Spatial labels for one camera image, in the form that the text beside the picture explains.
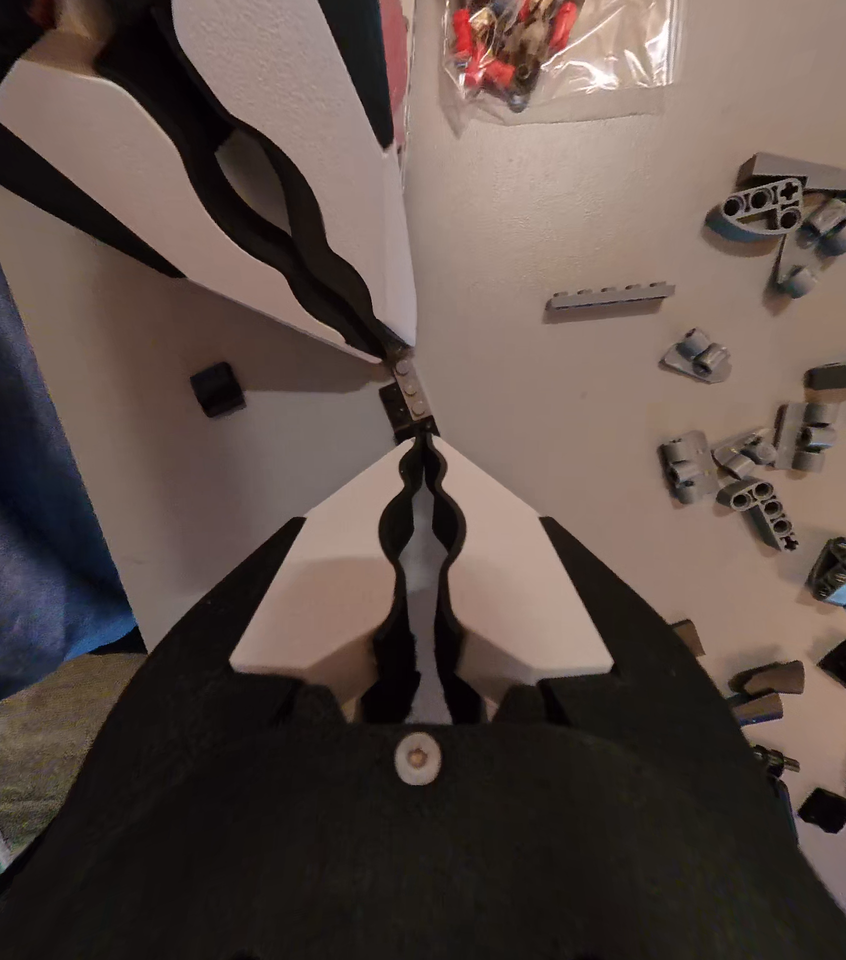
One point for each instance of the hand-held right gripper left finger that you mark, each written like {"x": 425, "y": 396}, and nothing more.
{"x": 318, "y": 592}

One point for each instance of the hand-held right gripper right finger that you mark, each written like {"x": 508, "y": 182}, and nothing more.
{"x": 520, "y": 592}

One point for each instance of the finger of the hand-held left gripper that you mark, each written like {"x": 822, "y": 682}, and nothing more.
{"x": 130, "y": 165}
{"x": 303, "y": 97}

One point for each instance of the small black lego piece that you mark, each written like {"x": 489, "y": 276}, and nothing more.
{"x": 423, "y": 431}

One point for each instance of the grey studded lego plate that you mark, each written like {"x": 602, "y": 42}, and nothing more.
{"x": 610, "y": 302}

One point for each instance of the pile of black lego pieces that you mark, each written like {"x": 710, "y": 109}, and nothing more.
{"x": 843, "y": 750}

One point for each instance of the person's left hand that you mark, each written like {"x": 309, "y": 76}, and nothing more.
{"x": 400, "y": 60}

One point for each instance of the zip bag of red pins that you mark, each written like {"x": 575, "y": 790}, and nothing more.
{"x": 543, "y": 52}

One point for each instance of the pile of dark grey pieces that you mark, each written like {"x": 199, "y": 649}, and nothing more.
{"x": 768, "y": 465}

